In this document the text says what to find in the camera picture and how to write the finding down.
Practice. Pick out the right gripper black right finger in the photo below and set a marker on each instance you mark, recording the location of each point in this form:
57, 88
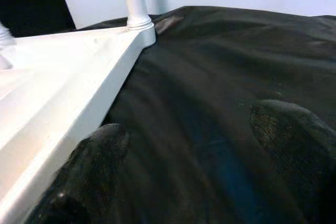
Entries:
302, 155

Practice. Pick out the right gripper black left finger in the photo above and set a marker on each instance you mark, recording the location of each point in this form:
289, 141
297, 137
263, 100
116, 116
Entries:
92, 171

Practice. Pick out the white plastic table top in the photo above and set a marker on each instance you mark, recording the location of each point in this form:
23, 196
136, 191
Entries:
52, 90

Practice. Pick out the black plastic table cover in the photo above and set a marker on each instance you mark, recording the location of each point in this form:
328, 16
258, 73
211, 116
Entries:
223, 64

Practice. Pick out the black door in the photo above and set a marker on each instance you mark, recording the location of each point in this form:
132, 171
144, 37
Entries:
39, 6

